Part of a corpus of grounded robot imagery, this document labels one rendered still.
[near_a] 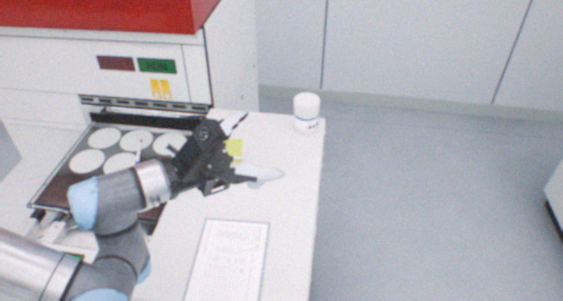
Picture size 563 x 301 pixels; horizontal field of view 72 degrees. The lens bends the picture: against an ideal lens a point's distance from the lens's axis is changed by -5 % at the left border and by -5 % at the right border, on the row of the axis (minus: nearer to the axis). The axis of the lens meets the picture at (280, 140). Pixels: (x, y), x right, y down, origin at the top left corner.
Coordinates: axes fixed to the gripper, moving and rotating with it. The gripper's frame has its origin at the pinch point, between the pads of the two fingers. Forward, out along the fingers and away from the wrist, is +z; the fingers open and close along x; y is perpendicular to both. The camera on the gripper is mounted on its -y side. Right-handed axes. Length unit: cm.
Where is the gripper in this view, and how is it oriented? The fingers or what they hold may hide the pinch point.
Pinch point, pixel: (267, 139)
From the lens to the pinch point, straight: 76.2
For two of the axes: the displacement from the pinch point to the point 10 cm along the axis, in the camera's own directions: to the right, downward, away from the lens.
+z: 8.5, -2.8, 4.5
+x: 4.8, 7.7, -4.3
